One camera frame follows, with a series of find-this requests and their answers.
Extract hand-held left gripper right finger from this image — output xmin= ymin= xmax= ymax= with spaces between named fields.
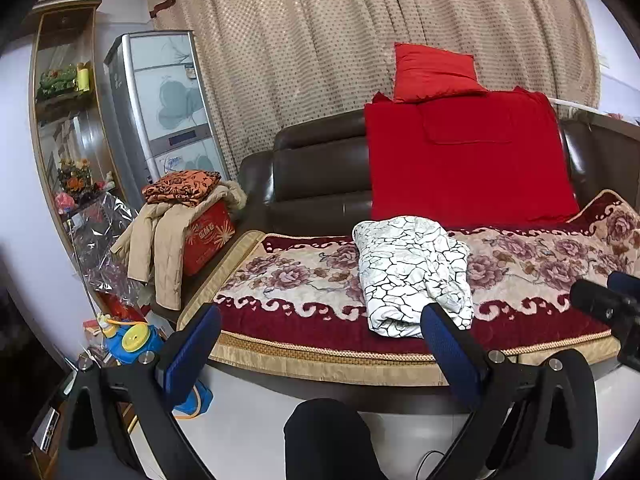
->
xmin=420 ymin=302 xmax=598 ymax=480

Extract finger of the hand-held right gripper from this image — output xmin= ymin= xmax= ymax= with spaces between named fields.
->
xmin=606 ymin=270 xmax=640 ymax=295
xmin=570 ymin=279 xmax=640 ymax=323

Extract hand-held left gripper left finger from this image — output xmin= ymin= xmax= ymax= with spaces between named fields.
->
xmin=57 ymin=304 xmax=223 ymax=480

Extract white black-patterned jacket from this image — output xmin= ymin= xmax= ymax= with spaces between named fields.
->
xmin=352 ymin=215 xmax=475 ymax=338

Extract blue and yellow toy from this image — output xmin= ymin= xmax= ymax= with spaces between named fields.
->
xmin=97 ymin=312 xmax=213 ymax=418

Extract beige padded coat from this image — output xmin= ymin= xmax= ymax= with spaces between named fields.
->
xmin=110 ymin=180 xmax=248 ymax=311

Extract red cardboard box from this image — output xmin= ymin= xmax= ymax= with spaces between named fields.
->
xmin=182 ymin=200 xmax=237 ymax=277

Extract red floral blanket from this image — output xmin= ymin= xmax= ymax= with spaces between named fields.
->
xmin=177 ymin=189 xmax=640 ymax=387

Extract orange patterned folded cloth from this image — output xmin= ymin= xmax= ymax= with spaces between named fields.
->
xmin=141 ymin=170 xmax=222 ymax=208

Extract red cloth cover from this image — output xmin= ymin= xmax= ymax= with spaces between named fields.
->
xmin=364 ymin=86 xmax=581 ymax=228

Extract orange artificial flowers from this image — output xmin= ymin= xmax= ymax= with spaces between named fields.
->
xmin=56 ymin=157 xmax=96 ymax=196

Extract brown leather sofa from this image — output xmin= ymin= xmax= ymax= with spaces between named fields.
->
xmin=235 ymin=110 xmax=640 ymax=241

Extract silver refrigerator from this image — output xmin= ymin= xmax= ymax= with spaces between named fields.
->
xmin=103 ymin=31 xmax=231 ymax=196

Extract wooden display cabinet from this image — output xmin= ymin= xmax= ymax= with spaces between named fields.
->
xmin=27 ymin=0 xmax=131 ymax=311

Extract red pillow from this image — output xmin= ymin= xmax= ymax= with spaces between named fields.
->
xmin=392 ymin=42 xmax=488 ymax=103

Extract green ornament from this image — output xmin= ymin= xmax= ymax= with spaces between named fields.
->
xmin=37 ymin=65 xmax=81 ymax=101

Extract beige dotted curtain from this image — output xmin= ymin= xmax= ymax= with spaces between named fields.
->
xmin=142 ymin=0 xmax=601 ymax=183

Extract black cable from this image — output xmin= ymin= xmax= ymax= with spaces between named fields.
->
xmin=420 ymin=450 xmax=451 ymax=480

